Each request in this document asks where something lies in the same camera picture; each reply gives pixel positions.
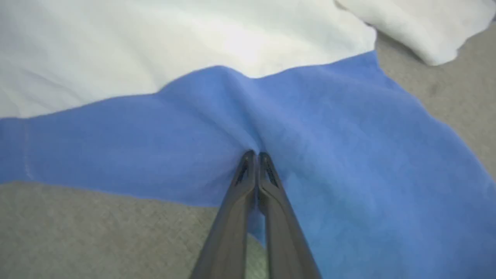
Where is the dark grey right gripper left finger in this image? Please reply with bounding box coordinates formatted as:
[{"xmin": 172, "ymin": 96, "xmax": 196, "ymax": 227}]
[{"xmin": 190, "ymin": 150, "xmax": 257, "ymax": 279}]

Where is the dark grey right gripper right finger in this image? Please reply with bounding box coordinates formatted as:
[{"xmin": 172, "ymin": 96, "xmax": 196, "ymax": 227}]
[{"xmin": 256, "ymin": 152, "xmax": 322, "ymax": 279}]

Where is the grey fabric sofa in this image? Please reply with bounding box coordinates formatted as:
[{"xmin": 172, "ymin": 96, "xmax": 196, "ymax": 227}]
[{"xmin": 0, "ymin": 21, "xmax": 496, "ymax": 279}]

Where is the white and blue garment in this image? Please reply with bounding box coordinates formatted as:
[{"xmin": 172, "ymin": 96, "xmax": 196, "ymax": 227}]
[{"xmin": 0, "ymin": 0, "xmax": 496, "ymax": 279}]

